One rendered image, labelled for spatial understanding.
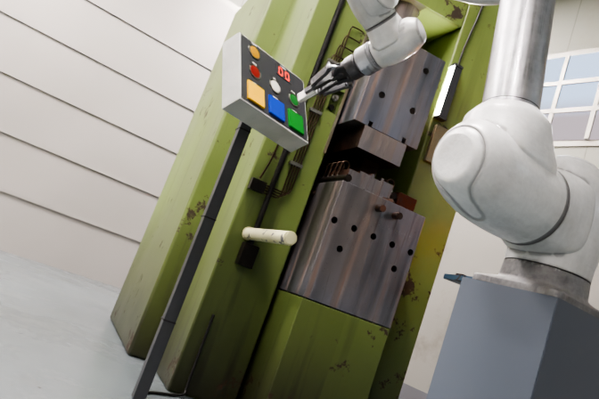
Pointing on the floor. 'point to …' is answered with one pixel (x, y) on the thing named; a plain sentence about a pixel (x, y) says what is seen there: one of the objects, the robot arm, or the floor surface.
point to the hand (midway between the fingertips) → (307, 93)
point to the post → (191, 264)
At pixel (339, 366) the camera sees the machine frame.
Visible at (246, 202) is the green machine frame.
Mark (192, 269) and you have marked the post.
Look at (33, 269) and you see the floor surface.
